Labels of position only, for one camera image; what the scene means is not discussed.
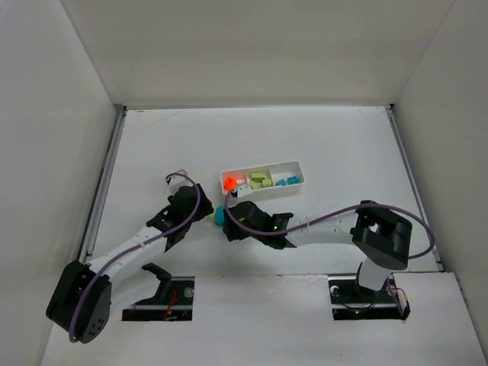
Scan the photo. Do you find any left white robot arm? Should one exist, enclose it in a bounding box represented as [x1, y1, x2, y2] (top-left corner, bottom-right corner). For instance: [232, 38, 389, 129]
[46, 184, 214, 344]

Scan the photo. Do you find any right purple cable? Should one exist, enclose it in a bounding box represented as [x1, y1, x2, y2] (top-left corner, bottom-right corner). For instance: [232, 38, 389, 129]
[223, 190, 436, 260]

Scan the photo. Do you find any aluminium rail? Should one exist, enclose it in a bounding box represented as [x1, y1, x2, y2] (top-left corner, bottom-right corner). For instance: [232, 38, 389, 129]
[75, 104, 127, 262]
[383, 104, 444, 273]

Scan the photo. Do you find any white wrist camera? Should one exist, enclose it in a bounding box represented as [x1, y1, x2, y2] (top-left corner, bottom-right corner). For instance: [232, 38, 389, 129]
[231, 184, 253, 199]
[165, 169, 191, 195]

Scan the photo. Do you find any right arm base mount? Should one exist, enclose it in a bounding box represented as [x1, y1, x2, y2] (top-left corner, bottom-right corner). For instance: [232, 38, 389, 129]
[328, 275, 411, 321]

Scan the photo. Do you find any left aluminium rail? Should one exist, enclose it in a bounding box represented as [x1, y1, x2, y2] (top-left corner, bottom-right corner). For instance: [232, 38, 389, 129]
[75, 104, 127, 262]

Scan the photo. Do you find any white three-compartment tray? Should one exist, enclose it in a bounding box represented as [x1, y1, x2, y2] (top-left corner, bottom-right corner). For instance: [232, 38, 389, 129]
[220, 161, 305, 199]

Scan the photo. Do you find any blue lego block cluster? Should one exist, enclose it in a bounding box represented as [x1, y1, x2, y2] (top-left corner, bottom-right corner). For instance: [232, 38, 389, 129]
[213, 206, 225, 228]

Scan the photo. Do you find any purple cable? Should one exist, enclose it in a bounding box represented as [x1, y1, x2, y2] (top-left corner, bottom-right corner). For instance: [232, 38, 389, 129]
[68, 172, 203, 342]
[223, 190, 436, 260]

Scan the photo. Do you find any orange round lego piece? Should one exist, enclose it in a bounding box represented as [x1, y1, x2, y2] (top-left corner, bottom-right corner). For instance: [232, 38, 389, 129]
[223, 177, 238, 193]

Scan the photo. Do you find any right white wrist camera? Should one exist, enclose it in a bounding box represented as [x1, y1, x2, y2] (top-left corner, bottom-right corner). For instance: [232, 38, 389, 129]
[231, 184, 253, 199]

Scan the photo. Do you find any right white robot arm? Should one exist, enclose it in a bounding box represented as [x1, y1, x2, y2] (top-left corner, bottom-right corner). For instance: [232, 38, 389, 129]
[223, 201, 413, 291]

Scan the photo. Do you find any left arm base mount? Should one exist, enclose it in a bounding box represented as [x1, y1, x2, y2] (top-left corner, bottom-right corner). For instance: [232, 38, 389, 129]
[121, 263, 195, 322]

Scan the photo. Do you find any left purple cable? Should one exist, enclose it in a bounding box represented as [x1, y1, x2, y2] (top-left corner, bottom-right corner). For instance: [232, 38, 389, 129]
[68, 172, 203, 342]

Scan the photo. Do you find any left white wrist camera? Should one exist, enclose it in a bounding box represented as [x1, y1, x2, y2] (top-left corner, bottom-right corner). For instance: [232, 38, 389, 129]
[165, 169, 191, 195]

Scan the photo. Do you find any blue lego brick pair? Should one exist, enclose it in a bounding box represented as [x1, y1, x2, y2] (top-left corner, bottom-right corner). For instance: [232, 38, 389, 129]
[275, 176, 300, 187]

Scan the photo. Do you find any right aluminium rail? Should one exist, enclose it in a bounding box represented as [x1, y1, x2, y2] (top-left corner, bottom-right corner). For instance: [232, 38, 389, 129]
[383, 104, 444, 273]

